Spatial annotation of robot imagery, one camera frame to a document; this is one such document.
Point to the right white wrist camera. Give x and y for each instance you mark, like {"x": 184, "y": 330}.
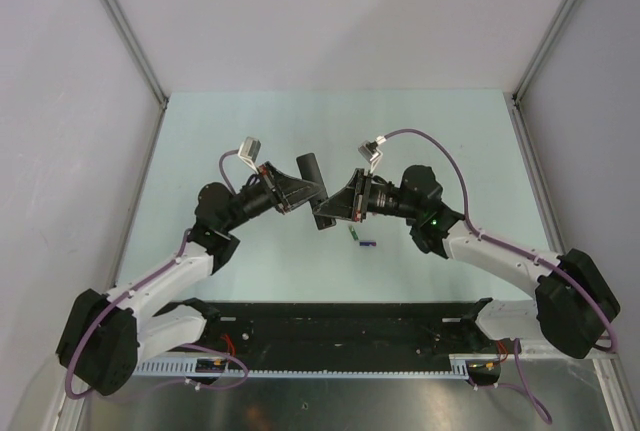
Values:
{"x": 371, "y": 152}

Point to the green AAA battery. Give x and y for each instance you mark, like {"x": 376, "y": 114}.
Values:
{"x": 353, "y": 232}

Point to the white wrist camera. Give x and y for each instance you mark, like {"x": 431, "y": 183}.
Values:
{"x": 371, "y": 152}
{"x": 248, "y": 152}

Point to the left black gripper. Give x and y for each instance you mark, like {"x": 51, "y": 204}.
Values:
{"x": 289, "y": 191}

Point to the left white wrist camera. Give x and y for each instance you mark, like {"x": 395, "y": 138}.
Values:
{"x": 248, "y": 152}

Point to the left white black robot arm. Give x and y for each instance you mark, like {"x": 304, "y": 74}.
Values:
{"x": 108, "y": 334}

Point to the left aluminium frame post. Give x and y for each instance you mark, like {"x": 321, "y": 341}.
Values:
{"x": 129, "y": 39}

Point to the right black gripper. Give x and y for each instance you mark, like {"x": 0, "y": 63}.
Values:
{"x": 352, "y": 202}

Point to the aluminium frame post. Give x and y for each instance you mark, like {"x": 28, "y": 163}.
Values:
{"x": 550, "y": 38}
{"x": 129, "y": 39}

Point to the right aluminium frame post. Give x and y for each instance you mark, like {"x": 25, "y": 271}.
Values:
{"x": 550, "y": 38}

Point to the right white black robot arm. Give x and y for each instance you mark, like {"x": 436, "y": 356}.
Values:
{"x": 568, "y": 304}

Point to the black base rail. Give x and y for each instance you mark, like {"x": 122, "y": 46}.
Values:
{"x": 346, "y": 338}

